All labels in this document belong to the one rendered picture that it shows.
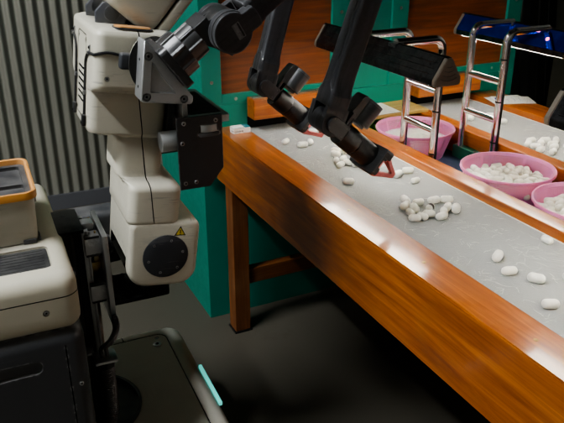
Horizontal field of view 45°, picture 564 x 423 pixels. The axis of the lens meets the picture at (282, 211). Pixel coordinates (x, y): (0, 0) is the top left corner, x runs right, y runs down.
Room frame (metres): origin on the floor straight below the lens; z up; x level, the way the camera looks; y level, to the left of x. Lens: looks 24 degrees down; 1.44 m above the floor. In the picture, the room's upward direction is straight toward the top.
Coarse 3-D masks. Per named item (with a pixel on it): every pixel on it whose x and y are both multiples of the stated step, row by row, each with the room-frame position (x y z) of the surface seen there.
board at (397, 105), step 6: (384, 102) 2.50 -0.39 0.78; (390, 102) 2.50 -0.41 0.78; (396, 102) 2.50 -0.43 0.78; (396, 108) 2.42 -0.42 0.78; (414, 108) 2.42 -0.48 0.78; (420, 108) 2.42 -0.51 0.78; (426, 108) 2.42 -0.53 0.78; (384, 114) 2.34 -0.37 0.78; (390, 114) 2.35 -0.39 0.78; (396, 114) 2.36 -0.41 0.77
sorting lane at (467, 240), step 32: (288, 128) 2.29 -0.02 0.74; (320, 160) 1.96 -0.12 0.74; (352, 192) 1.70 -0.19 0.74; (384, 192) 1.70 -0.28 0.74; (416, 192) 1.70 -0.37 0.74; (448, 192) 1.70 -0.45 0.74; (416, 224) 1.50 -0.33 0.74; (448, 224) 1.50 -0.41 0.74; (480, 224) 1.50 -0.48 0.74; (512, 224) 1.50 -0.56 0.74; (448, 256) 1.33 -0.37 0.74; (480, 256) 1.33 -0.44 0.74; (512, 256) 1.33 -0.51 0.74; (544, 256) 1.33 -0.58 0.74; (512, 288) 1.19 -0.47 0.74; (544, 288) 1.19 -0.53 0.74; (544, 320) 1.07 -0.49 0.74
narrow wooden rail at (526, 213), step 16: (368, 128) 2.21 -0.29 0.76; (384, 144) 2.05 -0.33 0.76; (400, 144) 2.04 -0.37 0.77; (416, 160) 1.90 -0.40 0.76; (432, 160) 1.89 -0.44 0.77; (448, 176) 1.76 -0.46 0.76; (464, 176) 1.76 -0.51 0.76; (480, 192) 1.65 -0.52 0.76; (496, 192) 1.64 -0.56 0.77; (496, 208) 1.59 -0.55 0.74; (512, 208) 1.54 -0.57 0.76; (528, 208) 1.54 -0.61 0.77; (528, 224) 1.49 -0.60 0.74; (544, 224) 1.45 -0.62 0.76; (560, 224) 1.44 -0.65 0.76; (560, 240) 1.40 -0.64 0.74
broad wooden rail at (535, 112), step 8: (472, 96) 2.69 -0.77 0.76; (480, 96) 2.65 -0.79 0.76; (488, 96) 2.65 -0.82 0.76; (488, 104) 2.60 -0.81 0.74; (504, 104) 2.53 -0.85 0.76; (512, 104) 2.52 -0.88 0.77; (520, 104) 2.52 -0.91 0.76; (528, 104) 2.52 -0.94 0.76; (536, 104) 2.52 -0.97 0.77; (512, 112) 2.48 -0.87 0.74; (520, 112) 2.45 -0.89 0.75; (528, 112) 2.41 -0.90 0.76; (536, 112) 2.40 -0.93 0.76; (544, 112) 2.40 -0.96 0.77; (536, 120) 2.37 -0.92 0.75
